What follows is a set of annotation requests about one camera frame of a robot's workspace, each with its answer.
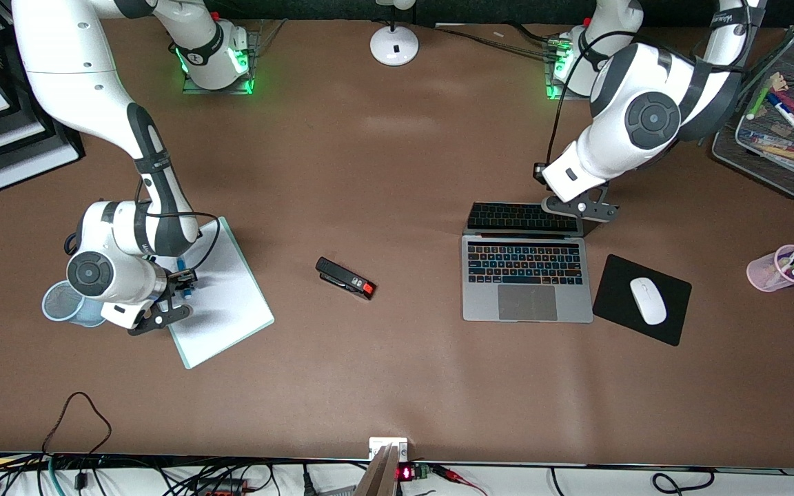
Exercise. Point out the silver laptop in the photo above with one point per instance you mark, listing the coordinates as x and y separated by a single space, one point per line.
524 282

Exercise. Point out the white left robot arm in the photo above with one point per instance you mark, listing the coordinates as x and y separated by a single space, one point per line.
645 83

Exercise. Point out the white sheet with faint scribbles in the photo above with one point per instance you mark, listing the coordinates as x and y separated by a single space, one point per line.
231 303

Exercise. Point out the mint green clipboard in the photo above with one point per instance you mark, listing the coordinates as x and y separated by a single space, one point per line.
194 359

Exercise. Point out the black scissors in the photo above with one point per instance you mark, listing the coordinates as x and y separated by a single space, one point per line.
69 244

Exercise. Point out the light blue mesh cup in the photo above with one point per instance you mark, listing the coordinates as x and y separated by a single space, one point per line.
56 303

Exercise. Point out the black mouse pad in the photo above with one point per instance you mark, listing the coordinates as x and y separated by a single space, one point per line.
617 296

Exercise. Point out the black stapler red tip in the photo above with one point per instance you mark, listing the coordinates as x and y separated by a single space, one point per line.
342 277

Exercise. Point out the white computer mouse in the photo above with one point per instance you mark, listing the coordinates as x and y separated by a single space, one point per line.
648 301

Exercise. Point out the black stacked paper tray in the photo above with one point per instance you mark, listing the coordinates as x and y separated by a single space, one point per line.
66 148

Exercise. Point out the white round-base stand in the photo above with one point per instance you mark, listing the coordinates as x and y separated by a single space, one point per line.
394 47

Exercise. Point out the pink translucent pen cup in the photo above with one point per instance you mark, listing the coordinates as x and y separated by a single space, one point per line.
762 275

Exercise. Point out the wooden clip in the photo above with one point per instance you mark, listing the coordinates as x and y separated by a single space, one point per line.
777 80

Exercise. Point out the circuit board red display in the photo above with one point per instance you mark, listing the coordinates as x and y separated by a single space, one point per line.
414 472

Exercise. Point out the white mount plate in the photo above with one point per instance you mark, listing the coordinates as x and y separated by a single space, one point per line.
378 444

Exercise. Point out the grey camera bracket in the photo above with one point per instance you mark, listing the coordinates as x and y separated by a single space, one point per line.
380 475

